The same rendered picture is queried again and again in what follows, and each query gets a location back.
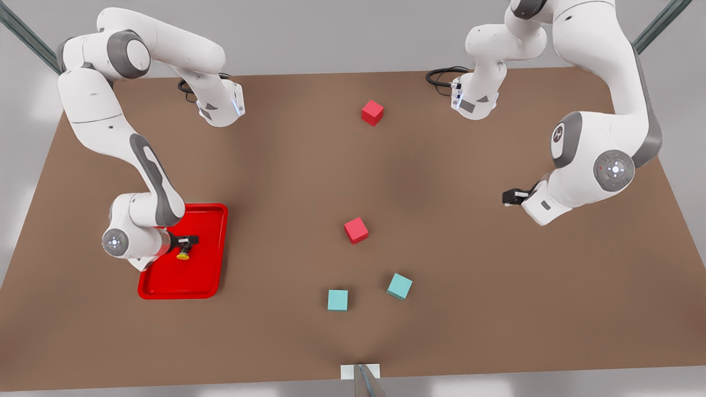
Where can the red cube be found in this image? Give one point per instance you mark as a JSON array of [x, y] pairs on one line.
[[372, 112], [356, 230]]

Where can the small yellow block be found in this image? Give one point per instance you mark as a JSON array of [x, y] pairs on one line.
[[183, 255]]

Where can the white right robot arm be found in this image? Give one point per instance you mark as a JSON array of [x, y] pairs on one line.
[[94, 105]]

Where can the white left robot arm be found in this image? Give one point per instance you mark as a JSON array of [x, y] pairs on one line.
[[601, 138]]

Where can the red plastic tray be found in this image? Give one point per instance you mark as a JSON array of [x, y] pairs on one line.
[[193, 270]]

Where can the teal cube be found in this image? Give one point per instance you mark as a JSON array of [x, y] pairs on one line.
[[337, 300], [399, 286]]

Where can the silver frame post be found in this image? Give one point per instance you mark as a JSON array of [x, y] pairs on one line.
[[659, 25], [27, 38], [367, 381]]

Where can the white post foot plate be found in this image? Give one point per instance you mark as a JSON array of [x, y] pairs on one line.
[[346, 371]]

